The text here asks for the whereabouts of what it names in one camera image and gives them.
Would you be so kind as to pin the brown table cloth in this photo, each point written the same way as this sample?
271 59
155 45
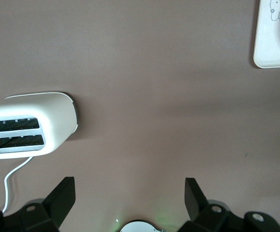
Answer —
140 72

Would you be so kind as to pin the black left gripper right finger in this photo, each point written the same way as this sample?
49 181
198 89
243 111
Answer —
198 205

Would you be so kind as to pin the cream two-slot toaster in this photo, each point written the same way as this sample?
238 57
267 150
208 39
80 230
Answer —
55 116

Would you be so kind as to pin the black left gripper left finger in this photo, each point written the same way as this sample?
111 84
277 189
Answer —
58 203

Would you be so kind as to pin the cream rabbit print tray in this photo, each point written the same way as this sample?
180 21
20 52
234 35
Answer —
268 48

